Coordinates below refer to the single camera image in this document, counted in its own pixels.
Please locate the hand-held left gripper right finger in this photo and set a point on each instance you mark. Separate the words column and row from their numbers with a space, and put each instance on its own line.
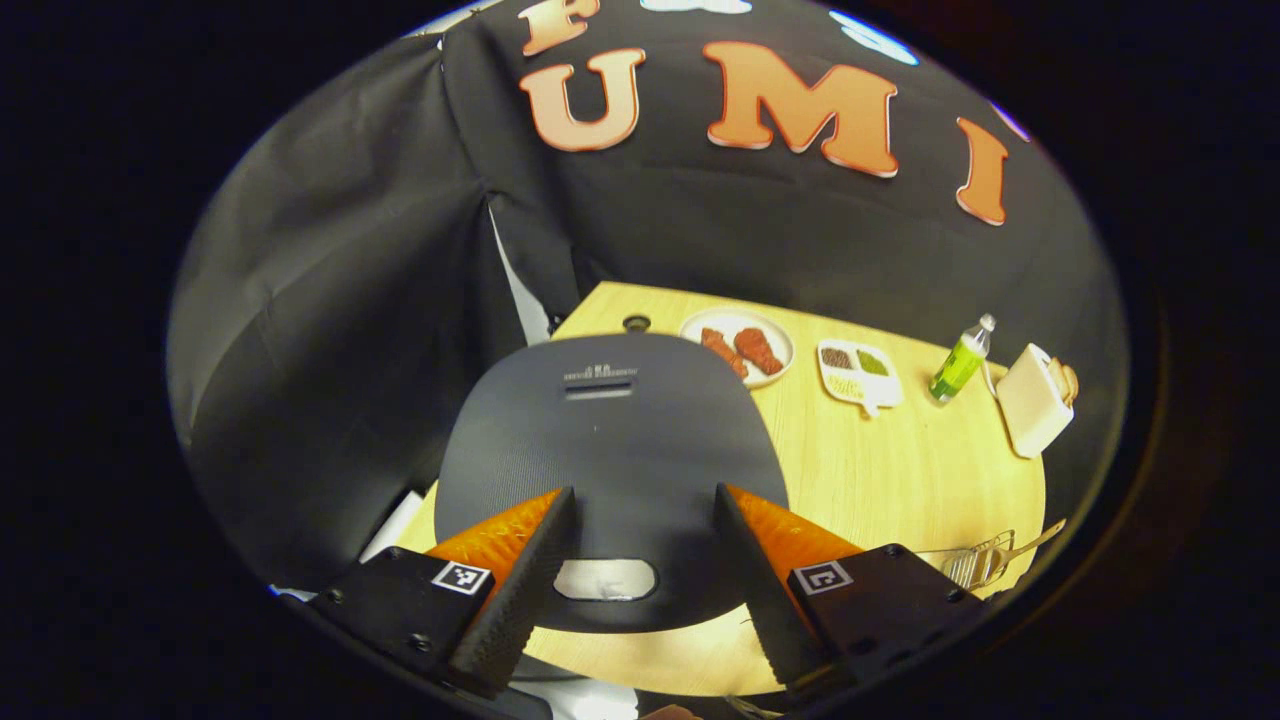
column 765, row 600

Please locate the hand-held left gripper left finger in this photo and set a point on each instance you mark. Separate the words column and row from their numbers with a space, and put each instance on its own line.
column 520, row 600

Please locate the dark grey rice cooker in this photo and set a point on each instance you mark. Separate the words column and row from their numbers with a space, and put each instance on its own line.
column 610, row 450

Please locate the white divided grain dish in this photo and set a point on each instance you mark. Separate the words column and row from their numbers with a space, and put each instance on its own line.
column 885, row 385

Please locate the red meat piece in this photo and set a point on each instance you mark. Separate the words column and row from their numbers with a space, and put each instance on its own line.
column 722, row 352
column 758, row 350

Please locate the round white plate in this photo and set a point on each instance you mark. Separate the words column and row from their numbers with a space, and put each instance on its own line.
column 770, row 325

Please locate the black table grommet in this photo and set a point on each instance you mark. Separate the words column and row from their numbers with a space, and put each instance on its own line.
column 636, row 323

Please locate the green drink bottle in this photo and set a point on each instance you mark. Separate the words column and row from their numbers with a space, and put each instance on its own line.
column 958, row 365

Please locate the white toaster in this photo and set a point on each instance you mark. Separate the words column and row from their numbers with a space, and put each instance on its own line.
column 1030, row 405

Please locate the toasted bread slices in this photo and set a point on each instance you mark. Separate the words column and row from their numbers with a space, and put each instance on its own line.
column 1066, row 382

